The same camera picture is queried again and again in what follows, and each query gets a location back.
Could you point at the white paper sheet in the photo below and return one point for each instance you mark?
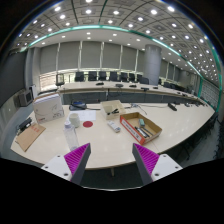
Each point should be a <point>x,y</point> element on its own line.
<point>87,115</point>

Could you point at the red and brown cardboard box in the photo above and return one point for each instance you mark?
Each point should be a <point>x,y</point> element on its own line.
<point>131,128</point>

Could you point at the white cup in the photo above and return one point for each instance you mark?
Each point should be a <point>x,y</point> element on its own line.
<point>74,120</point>

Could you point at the flat round red coaster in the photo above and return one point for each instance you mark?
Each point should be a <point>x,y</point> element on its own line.
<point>88,124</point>

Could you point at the group of black office chairs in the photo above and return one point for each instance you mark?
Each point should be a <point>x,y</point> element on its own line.
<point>102,76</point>

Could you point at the black desk phone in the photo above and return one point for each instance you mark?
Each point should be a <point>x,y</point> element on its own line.
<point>77,105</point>

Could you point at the black microphone base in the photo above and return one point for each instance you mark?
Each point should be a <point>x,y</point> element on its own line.
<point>172,106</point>

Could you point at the group of ceiling lights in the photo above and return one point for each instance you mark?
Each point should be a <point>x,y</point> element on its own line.
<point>115,12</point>

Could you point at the long curved conference desk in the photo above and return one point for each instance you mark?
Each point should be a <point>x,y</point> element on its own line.
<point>100,95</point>

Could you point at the grey monitor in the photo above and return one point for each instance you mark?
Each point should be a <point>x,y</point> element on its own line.
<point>25,98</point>

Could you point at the beige open organizer box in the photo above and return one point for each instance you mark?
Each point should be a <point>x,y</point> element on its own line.
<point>107,115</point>

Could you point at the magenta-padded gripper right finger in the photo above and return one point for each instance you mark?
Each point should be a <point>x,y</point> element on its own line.
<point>148,160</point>

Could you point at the clear plastic water bottle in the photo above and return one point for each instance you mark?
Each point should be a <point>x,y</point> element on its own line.
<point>70,137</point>

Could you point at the flat brown cardboard sheet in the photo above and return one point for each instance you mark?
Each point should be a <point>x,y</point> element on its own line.
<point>30,136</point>

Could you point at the white remote control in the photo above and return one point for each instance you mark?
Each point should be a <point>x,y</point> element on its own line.
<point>114,126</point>

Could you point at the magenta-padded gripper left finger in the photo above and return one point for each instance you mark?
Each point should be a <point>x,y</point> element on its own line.
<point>75,160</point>

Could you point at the white copy paper box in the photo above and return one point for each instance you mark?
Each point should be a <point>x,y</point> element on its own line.
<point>48,108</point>

